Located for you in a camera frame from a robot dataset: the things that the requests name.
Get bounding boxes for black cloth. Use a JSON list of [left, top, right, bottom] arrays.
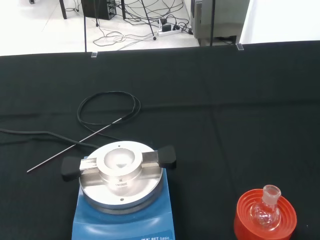
[[0, 40, 320, 240]]

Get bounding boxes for white power strip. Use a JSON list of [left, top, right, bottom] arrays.
[[157, 28, 182, 38]]

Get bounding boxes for thin steel probe rod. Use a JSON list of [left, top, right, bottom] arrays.
[[26, 117, 124, 174]]

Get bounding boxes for black tripod leg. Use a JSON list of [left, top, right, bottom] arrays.
[[140, 0, 158, 41]]

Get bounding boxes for black tripod pole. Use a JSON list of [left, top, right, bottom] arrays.
[[210, 0, 216, 47], [83, 0, 88, 53]]

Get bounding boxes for blue-base heater with steel plate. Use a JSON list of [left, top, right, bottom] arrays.
[[61, 140, 178, 240]]

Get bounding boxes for grey cabinet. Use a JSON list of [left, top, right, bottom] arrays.
[[190, 0, 251, 47]]

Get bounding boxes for black box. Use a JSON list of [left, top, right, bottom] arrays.
[[80, 0, 116, 21]]

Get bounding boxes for black table leg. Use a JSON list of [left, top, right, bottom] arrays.
[[59, 0, 68, 20]]

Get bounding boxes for thin black probe cable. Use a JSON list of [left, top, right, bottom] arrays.
[[76, 91, 142, 151]]

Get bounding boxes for tangle of floor cables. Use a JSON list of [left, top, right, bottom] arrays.
[[66, 0, 194, 49]]

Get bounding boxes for orange ring flask stand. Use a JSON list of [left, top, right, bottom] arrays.
[[233, 188, 298, 240]]

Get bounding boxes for thick black power cable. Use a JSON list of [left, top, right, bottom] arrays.
[[0, 127, 99, 149]]

